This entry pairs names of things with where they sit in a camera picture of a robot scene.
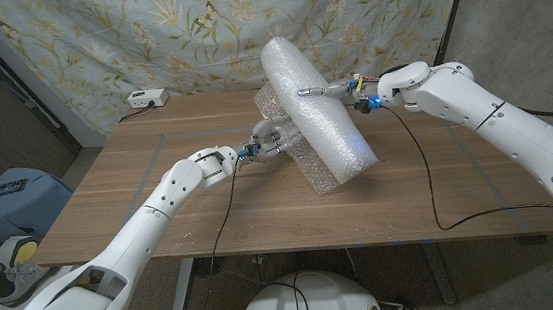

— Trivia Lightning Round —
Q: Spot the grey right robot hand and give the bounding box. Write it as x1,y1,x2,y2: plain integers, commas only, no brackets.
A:
295,73,384,119

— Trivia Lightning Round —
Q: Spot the white power strip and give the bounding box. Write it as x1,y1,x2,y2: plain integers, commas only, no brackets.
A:
126,87,171,111

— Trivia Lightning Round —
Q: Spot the black power strip cord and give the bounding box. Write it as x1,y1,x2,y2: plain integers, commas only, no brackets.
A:
118,101,157,123

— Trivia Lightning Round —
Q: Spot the grey table leg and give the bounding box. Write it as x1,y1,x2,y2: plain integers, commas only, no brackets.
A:
167,256,201,310
422,240,459,307

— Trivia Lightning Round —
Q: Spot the grey white sneaker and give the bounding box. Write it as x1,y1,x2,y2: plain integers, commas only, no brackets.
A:
0,254,53,309

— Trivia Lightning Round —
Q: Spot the bubble wrap roll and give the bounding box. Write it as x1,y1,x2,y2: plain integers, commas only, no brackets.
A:
247,29,382,201

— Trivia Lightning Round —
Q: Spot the floral printed backdrop cloth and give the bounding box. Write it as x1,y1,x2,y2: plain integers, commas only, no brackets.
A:
0,0,482,148

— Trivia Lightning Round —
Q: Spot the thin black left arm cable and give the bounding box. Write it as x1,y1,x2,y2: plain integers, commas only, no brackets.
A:
74,157,251,310

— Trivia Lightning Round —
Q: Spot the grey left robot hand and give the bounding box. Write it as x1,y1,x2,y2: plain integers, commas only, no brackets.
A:
232,113,303,164

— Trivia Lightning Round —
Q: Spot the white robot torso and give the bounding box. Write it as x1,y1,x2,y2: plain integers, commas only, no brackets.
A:
236,264,385,310

